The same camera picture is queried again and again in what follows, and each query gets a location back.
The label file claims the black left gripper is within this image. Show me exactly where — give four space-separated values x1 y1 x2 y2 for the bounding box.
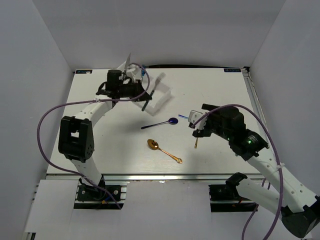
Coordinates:
117 79 152 102

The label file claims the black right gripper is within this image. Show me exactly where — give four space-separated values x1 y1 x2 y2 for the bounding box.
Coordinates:
191 103 232 141

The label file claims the blue iridescent fork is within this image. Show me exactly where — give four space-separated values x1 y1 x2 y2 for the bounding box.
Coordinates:
141 65 146 78

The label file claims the dark handled steak knife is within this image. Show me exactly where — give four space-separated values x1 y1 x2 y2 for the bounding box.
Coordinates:
123 53 131 73

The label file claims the teal handled silver fork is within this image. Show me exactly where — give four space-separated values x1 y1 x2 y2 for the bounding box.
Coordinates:
141 72 166 112

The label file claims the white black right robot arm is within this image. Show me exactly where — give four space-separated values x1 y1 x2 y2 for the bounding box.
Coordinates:
188 104 320 239

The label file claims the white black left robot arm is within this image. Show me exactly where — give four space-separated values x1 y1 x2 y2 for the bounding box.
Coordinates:
58 69 150 200

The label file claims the slim gold spoon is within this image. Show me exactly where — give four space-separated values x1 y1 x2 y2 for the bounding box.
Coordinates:
194 137 199 149

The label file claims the white three-compartment plastic tray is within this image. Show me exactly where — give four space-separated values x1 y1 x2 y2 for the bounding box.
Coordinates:
117 62 174 117

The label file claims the rainbow iridescent spoon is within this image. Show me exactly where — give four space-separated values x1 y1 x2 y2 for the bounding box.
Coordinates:
178 114 189 119

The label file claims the purple blue iridescent spoon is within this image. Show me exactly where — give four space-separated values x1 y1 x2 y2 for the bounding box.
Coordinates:
140 117 179 130

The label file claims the right blue corner label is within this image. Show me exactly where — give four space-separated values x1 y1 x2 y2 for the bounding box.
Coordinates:
223 68 242 73

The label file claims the blue corner label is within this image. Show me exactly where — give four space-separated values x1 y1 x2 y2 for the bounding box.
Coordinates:
75 69 93 74
223 68 242 73

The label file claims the ornate gold spoon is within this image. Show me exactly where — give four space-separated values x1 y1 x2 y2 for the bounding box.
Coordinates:
147 139 183 164

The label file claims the left blue corner label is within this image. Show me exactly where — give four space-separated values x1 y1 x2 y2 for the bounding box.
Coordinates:
75 69 93 74

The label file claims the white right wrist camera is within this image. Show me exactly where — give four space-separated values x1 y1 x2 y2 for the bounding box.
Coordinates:
188 110 207 130

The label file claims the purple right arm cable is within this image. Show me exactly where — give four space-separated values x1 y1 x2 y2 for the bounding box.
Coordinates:
191 104 285 240

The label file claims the aluminium table frame rail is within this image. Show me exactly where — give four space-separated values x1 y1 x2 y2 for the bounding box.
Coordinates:
241 66 283 180

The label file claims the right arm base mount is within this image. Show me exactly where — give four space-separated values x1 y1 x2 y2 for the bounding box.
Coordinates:
209 172 257 213

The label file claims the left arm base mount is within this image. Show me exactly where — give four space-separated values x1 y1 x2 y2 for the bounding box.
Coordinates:
73 179 127 210

